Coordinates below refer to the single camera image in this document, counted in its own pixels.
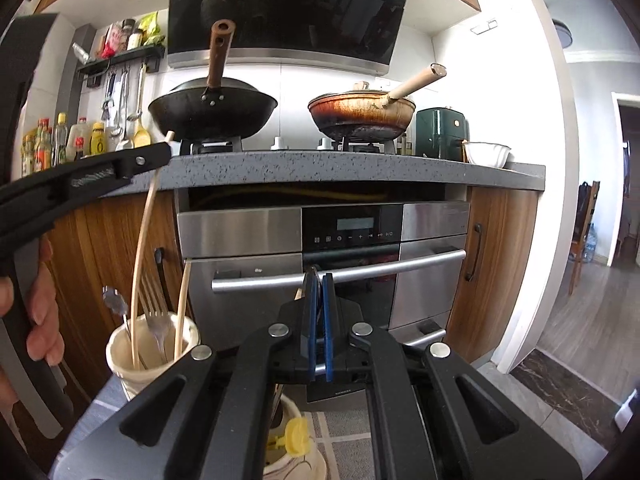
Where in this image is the yellow sauce bottle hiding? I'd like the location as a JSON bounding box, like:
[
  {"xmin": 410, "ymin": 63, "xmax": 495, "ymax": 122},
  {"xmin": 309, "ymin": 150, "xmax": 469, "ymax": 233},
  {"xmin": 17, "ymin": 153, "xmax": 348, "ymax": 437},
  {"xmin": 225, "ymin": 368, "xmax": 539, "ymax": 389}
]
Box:
[{"xmin": 90, "ymin": 122, "xmax": 108, "ymax": 155}]

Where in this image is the wooden chair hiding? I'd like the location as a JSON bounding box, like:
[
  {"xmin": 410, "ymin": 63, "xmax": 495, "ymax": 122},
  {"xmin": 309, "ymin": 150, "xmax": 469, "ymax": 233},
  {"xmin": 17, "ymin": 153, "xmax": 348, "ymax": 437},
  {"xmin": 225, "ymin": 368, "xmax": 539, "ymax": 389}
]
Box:
[{"xmin": 568, "ymin": 181, "xmax": 600, "ymax": 295}]

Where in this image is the brown frying pan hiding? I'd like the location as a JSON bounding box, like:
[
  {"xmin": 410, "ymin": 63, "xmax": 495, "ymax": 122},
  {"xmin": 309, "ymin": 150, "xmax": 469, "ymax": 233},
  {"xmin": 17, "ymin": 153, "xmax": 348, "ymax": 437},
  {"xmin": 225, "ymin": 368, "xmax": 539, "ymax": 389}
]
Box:
[{"xmin": 308, "ymin": 63, "xmax": 447, "ymax": 144}]

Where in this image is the person's left hand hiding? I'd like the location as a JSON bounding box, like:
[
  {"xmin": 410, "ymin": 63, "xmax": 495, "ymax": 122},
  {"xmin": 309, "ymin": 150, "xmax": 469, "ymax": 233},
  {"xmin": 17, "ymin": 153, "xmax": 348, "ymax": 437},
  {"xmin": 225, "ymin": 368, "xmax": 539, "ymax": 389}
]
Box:
[{"xmin": 0, "ymin": 235, "xmax": 65, "ymax": 410}]

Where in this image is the cream ceramic utensil holder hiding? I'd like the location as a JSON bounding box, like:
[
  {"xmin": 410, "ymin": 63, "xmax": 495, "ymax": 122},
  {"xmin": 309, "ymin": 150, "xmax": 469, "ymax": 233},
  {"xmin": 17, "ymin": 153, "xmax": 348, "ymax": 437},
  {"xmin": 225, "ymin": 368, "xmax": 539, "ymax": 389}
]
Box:
[{"xmin": 105, "ymin": 313, "xmax": 322, "ymax": 479}]

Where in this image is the yellow plastic spoon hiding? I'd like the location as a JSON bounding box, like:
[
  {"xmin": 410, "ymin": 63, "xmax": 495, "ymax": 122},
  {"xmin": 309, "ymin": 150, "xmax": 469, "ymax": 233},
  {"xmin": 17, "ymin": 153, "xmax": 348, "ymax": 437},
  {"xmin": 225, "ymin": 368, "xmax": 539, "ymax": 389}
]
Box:
[{"xmin": 267, "ymin": 417, "xmax": 311, "ymax": 457}]

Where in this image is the stainless steel oven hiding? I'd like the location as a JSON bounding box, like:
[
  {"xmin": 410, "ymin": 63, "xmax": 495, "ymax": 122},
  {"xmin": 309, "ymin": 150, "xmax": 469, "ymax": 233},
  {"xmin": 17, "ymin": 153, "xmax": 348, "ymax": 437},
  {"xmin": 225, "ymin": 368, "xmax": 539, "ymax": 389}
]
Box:
[{"xmin": 177, "ymin": 202, "xmax": 470, "ymax": 350}]

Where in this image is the steel spoon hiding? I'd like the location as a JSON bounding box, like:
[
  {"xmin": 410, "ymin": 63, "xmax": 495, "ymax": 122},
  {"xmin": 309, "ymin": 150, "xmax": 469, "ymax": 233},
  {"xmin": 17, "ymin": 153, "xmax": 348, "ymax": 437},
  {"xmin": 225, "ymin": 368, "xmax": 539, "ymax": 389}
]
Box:
[{"xmin": 102, "ymin": 286, "xmax": 131, "ymax": 339}]

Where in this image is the grey plaid tablecloth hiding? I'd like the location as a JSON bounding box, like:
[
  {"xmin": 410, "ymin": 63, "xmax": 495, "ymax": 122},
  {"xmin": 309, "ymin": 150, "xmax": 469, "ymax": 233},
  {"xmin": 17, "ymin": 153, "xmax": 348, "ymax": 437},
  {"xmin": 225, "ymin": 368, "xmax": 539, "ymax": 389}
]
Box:
[{"xmin": 49, "ymin": 376, "xmax": 375, "ymax": 479}]

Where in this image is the white bowl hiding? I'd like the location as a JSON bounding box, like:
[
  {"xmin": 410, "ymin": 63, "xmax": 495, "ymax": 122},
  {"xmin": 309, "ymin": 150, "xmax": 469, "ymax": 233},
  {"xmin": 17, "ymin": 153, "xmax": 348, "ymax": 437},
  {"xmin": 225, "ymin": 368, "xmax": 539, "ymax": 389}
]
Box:
[{"xmin": 462, "ymin": 141, "xmax": 511, "ymax": 169}]

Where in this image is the grey kitchen countertop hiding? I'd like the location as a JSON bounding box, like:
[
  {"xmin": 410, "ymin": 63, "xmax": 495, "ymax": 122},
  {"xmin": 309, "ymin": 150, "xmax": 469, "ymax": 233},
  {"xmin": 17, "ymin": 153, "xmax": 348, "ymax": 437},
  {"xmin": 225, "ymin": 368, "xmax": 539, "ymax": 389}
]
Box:
[{"xmin": 98, "ymin": 148, "xmax": 548, "ymax": 198}]

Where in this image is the wooden cabinet door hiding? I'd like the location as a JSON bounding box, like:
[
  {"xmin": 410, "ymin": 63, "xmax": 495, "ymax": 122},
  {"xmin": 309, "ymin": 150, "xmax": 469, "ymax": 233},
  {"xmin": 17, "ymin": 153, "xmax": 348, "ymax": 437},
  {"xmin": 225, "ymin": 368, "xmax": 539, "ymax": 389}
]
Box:
[{"xmin": 445, "ymin": 186, "xmax": 539, "ymax": 363}]

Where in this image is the silver fork in holder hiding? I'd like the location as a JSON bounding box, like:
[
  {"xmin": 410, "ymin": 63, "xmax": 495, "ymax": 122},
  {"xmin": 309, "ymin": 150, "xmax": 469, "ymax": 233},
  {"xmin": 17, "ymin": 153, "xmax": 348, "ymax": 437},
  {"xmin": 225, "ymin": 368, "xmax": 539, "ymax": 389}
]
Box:
[{"xmin": 145, "ymin": 311, "xmax": 171, "ymax": 363}]

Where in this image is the left wooden cabinet front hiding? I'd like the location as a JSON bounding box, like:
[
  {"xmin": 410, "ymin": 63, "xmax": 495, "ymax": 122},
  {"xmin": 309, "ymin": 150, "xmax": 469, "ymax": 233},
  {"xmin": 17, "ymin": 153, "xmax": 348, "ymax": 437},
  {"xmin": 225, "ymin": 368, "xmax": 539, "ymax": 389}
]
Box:
[{"xmin": 48, "ymin": 191, "xmax": 182, "ymax": 408}]

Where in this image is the black wok wooden handle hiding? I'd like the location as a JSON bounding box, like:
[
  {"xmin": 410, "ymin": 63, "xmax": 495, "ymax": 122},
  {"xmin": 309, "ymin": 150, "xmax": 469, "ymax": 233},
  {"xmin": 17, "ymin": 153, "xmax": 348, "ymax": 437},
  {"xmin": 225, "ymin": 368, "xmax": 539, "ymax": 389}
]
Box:
[{"xmin": 149, "ymin": 20, "xmax": 278, "ymax": 142}]

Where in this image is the yellow spatula hanging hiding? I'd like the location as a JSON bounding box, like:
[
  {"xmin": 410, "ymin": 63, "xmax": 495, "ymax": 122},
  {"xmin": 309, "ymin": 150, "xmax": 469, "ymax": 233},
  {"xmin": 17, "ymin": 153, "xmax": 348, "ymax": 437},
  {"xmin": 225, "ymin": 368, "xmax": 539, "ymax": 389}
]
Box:
[{"xmin": 132, "ymin": 62, "xmax": 152, "ymax": 148}]

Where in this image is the gold fork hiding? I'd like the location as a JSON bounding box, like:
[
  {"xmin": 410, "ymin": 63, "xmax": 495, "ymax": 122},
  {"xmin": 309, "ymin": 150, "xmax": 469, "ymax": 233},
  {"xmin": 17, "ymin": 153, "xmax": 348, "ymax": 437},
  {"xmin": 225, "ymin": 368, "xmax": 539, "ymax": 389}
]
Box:
[{"xmin": 139, "ymin": 274, "xmax": 170, "ymax": 316}]

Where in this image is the black wall shelf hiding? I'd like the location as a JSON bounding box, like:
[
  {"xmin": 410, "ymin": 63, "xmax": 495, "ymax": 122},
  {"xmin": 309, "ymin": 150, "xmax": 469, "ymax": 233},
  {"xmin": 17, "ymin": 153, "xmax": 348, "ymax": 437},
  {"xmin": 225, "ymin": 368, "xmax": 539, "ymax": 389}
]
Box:
[{"xmin": 76, "ymin": 44, "xmax": 166, "ymax": 89}]

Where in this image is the black range hood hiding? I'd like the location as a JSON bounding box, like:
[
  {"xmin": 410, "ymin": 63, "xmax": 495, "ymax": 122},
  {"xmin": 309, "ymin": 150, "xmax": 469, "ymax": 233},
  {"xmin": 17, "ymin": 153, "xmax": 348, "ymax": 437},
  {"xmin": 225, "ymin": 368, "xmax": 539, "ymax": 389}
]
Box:
[{"xmin": 167, "ymin": 0, "xmax": 407, "ymax": 75}]

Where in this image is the oil bottle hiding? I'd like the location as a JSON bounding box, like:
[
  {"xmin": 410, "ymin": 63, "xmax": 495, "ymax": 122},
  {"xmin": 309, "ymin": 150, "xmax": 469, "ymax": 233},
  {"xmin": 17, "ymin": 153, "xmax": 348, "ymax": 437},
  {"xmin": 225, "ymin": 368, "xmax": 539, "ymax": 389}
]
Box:
[{"xmin": 54, "ymin": 112, "xmax": 68, "ymax": 166}]

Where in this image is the green air fryer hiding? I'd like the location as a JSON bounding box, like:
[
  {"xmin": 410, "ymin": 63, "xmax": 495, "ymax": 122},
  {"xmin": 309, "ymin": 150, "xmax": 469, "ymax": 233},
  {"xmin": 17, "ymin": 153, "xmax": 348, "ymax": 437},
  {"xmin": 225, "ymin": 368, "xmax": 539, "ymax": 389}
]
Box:
[{"xmin": 414, "ymin": 107, "xmax": 469, "ymax": 162}]

